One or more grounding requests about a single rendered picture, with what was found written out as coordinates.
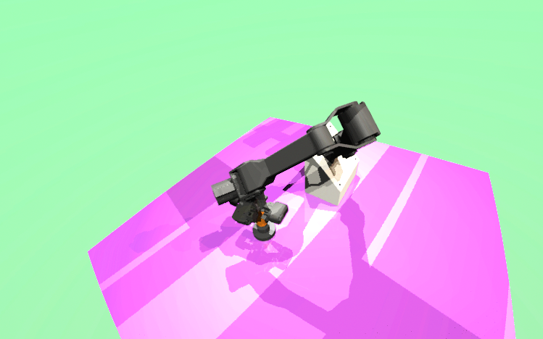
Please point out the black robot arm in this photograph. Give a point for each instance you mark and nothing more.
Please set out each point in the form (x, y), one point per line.
(250, 178)

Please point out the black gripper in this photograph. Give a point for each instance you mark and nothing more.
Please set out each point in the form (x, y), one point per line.
(273, 212)

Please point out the grey round pedestal with dark shaft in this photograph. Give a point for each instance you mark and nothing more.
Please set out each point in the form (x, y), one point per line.
(264, 233)

